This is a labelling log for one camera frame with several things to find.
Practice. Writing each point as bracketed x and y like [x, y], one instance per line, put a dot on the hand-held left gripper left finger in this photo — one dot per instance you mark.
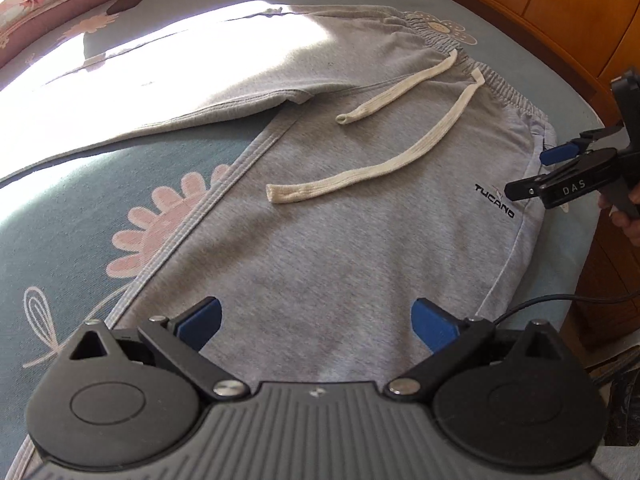
[202, 322]

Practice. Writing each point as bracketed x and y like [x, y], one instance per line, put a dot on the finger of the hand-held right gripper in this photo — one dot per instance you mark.
[562, 152]
[560, 174]

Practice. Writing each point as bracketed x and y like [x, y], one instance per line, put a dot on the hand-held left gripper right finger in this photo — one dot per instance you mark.
[430, 322]

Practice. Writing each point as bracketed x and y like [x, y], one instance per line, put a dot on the person's right hand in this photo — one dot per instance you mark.
[627, 227]

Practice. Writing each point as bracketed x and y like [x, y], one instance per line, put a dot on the blue floral bed sheet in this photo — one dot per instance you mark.
[100, 185]

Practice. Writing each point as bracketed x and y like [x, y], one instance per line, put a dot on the pink floral quilt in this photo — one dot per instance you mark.
[55, 0]

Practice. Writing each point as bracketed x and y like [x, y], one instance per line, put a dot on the wooden bed frame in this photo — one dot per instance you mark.
[550, 15]

